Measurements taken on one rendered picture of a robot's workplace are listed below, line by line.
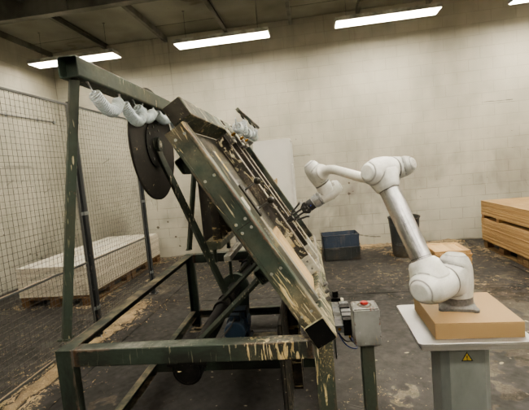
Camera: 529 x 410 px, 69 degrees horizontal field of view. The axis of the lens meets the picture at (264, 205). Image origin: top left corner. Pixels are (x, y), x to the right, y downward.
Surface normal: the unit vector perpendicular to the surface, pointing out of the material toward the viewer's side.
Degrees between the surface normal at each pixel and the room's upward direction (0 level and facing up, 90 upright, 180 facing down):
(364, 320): 90
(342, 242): 90
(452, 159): 90
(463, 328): 90
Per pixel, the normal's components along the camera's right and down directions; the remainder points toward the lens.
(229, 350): -0.10, 0.10
